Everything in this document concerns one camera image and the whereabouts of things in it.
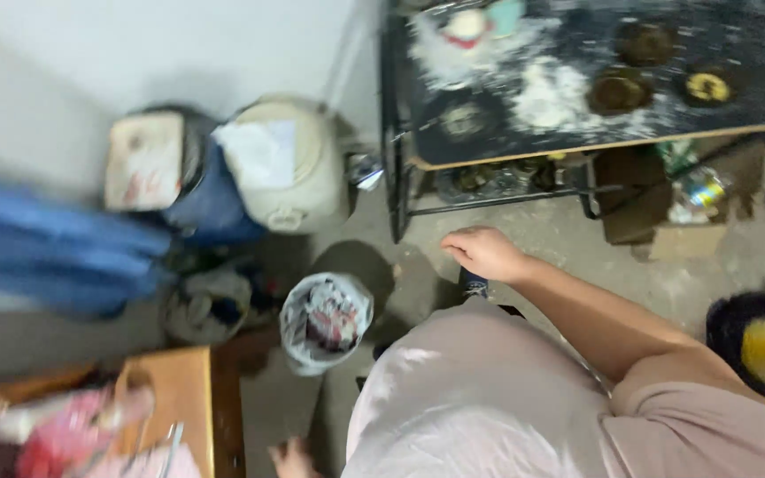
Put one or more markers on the person's left hand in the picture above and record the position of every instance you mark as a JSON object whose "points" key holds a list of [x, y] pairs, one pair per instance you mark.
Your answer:
{"points": [[295, 461]]}

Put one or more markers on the heap of dishes under table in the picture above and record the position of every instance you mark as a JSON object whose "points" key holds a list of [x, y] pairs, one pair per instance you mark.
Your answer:
{"points": [[508, 178]]}

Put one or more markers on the dark bowl with yellow filling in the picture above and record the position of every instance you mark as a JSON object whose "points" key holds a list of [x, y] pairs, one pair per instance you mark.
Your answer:
{"points": [[708, 87]]}

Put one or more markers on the person's right fingers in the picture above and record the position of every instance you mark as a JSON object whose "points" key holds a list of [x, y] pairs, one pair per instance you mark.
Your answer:
{"points": [[454, 244]]}

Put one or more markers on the yellow and black object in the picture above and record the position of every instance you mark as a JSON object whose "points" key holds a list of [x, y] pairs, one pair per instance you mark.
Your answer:
{"points": [[764, 348]]}

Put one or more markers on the blue cloth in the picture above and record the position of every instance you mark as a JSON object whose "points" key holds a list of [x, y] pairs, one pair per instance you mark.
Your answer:
{"points": [[57, 245]]}

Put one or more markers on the dark round bowl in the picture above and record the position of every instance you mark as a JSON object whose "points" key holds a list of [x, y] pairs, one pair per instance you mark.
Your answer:
{"points": [[619, 91], [463, 121], [645, 43]]}

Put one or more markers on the person's right hand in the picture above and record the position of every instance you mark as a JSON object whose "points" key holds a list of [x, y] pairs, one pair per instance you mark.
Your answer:
{"points": [[489, 253]]}

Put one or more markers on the clear plastic bottle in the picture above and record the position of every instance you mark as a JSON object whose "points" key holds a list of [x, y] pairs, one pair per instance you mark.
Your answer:
{"points": [[704, 189]]}

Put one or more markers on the wooden side table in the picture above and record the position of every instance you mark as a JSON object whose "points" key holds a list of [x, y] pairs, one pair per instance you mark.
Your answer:
{"points": [[180, 405]]}

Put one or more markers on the blue barrel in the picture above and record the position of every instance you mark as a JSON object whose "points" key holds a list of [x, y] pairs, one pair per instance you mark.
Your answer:
{"points": [[213, 199]]}

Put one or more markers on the brown cardboard box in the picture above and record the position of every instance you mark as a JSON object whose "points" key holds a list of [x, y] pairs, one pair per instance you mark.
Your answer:
{"points": [[678, 212]]}

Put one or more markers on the black metal-frame table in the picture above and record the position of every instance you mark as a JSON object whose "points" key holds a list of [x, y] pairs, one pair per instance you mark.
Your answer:
{"points": [[595, 73]]}

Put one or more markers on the teal cup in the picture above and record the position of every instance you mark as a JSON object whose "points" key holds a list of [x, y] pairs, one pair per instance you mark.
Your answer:
{"points": [[506, 16]]}

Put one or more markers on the white bin with trash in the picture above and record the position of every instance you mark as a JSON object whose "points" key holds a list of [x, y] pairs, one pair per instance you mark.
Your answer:
{"points": [[325, 322]]}

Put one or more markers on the grey bucket with clutter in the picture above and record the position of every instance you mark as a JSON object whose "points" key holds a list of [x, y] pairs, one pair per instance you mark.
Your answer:
{"points": [[208, 307]]}

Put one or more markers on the white dough ball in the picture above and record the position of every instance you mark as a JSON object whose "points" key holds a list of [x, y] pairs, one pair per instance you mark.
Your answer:
{"points": [[465, 26]]}

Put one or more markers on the cream round cooker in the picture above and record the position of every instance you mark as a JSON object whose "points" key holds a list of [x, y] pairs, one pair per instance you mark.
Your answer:
{"points": [[286, 166]]}

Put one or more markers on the person's left fingers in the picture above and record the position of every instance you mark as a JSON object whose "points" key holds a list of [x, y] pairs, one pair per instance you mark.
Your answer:
{"points": [[280, 453]]}

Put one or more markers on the pink cloth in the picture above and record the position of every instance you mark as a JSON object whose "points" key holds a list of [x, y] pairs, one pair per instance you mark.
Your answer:
{"points": [[70, 435]]}

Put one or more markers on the person's dark shoe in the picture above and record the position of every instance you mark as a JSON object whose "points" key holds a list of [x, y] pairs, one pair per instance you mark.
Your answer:
{"points": [[474, 284]]}

